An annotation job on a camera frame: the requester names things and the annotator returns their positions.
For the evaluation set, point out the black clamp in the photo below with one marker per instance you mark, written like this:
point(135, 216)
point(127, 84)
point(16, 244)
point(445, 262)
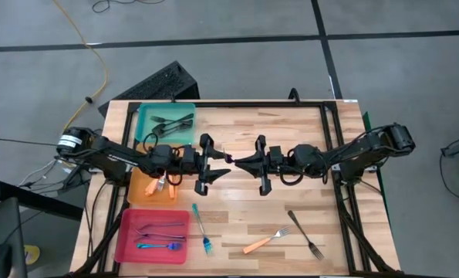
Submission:
point(294, 94)

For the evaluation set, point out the red plastic bin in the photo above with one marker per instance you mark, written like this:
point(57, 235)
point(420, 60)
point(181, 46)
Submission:
point(156, 255)

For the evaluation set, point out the green board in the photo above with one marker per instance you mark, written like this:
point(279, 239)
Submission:
point(369, 119)

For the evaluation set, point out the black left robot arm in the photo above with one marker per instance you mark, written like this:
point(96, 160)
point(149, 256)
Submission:
point(109, 154)

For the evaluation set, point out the iridescent purple fork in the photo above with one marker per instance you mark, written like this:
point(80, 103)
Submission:
point(175, 239)

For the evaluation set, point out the orange plastic bin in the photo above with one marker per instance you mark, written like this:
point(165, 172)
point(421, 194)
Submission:
point(152, 199)

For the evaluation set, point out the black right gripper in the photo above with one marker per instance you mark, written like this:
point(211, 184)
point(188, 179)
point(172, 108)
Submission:
point(277, 160)

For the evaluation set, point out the teal plastic bin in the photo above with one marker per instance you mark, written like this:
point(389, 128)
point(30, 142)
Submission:
point(144, 110)

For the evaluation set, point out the black metal fork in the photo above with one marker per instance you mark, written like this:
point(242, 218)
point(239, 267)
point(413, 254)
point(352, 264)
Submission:
point(157, 131)
point(302, 231)
point(157, 118)

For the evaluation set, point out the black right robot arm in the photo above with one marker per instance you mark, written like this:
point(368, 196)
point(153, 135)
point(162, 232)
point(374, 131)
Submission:
point(352, 152)

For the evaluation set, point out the black floor beam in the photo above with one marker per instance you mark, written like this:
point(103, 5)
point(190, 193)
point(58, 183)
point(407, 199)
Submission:
point(40, 201)

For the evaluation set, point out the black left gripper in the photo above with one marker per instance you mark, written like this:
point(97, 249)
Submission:
point(186, 160)

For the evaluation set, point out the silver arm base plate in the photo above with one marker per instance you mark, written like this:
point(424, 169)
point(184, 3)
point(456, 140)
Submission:
point(335, 167)

